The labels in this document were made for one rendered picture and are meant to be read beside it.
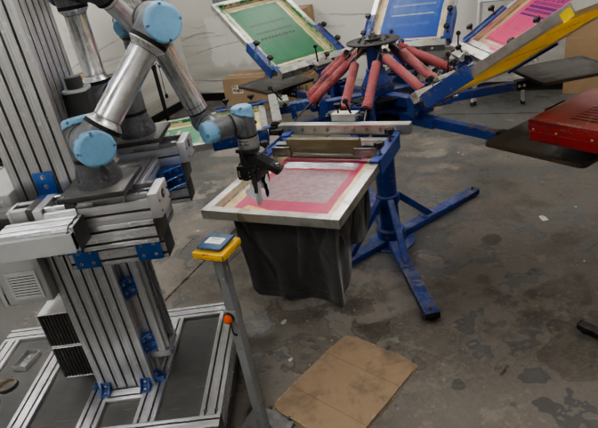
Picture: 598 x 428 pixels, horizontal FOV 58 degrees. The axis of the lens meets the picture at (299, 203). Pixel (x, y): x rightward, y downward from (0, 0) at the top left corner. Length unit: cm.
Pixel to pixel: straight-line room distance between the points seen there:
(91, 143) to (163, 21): 41
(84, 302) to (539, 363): 201
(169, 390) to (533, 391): 157
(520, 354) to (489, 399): 32
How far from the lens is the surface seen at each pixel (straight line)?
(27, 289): 239
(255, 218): 204
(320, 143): 247
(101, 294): 235
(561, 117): 236
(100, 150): 171
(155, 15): 170
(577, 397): 267
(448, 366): 273
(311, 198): 215
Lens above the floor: 189
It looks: 26 degrees down
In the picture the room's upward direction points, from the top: 10 degrees counter-clockwise
